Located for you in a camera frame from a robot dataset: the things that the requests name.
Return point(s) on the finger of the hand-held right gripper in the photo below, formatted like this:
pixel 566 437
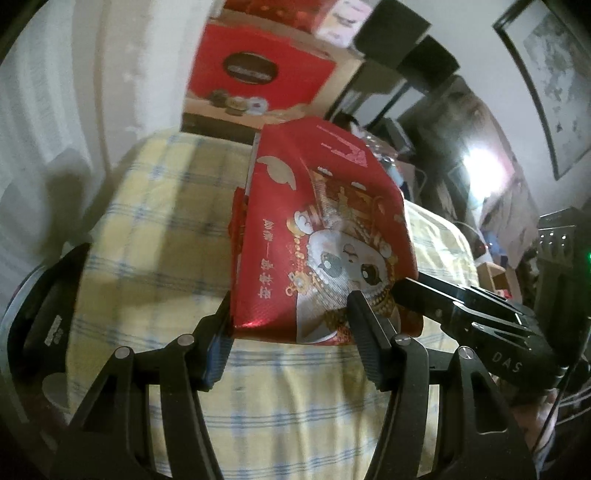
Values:
pixel 429 300

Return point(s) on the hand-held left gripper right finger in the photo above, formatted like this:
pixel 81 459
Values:
pixel 364 341

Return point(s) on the black round device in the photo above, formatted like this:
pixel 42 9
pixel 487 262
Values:
pixel 37 323

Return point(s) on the red decorated gift bag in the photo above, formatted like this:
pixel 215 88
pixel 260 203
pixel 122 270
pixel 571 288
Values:
pixel 323 207

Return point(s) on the large red carton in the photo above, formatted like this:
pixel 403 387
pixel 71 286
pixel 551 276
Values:
pixel 277 11

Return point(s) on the framed wall picture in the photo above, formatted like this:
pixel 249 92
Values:
pixel 549 69

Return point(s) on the black speaker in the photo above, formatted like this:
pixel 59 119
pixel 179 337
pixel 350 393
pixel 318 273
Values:
pixel 429 60
pixel 392 27

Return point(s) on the large red gift box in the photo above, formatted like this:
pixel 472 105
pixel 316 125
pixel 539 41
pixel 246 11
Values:
pixel 212 55

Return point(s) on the white curtain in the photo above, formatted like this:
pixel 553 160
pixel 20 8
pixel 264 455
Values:
pixel 69 115

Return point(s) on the yellow blue checked cloth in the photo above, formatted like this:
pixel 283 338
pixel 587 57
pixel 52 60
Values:
pixel 161 207

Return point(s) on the white pink tissue pack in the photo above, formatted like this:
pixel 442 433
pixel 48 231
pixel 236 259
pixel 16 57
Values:
pixel 341 23

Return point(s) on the brown cardboard carton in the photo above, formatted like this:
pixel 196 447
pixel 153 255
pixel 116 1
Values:
pixel 348 69

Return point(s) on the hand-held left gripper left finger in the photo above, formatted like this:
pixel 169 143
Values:
pixel 217 350

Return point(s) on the small cardboard box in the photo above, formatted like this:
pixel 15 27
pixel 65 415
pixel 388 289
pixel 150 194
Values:
pixel 491 276

